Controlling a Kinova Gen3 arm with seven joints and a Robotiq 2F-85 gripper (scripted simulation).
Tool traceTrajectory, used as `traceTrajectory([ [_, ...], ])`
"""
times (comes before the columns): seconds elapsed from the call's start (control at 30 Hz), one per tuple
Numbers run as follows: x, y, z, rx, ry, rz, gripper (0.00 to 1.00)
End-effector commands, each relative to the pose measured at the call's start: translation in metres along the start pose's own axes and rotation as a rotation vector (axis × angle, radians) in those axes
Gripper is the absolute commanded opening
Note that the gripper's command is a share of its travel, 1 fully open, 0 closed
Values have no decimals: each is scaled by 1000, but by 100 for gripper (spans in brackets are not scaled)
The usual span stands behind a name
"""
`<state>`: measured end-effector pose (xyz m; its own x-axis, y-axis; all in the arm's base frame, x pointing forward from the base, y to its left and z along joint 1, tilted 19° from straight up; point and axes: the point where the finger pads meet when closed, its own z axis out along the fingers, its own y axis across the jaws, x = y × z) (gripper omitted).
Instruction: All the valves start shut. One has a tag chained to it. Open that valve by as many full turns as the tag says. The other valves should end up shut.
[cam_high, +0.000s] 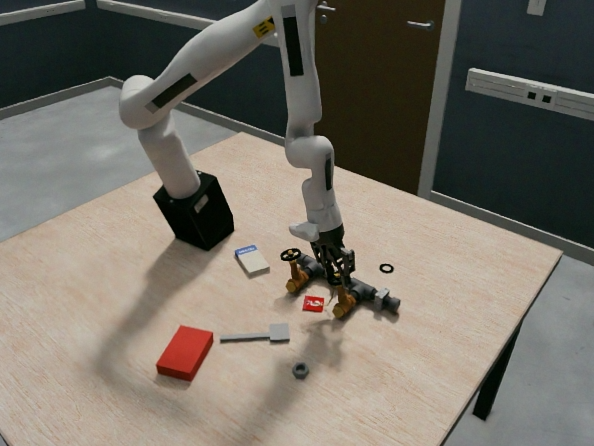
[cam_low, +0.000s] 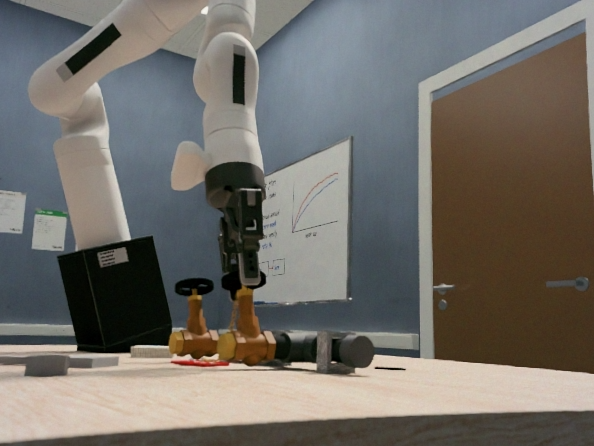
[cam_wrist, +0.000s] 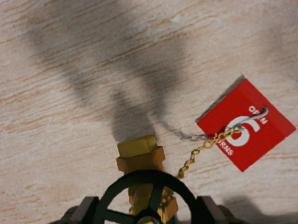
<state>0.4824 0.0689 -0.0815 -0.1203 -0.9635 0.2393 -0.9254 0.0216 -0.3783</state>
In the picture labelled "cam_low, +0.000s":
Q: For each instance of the brass valve manifold with black handwheels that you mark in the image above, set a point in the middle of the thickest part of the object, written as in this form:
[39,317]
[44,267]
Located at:
[251,346]

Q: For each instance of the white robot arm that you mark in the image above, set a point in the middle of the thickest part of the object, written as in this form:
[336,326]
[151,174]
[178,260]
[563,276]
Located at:
[65,86]

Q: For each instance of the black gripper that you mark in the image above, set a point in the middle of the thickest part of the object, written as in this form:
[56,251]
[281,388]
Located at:
[237,189]

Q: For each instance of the red tag with gold chain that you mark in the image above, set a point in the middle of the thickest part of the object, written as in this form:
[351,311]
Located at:
[208,363]

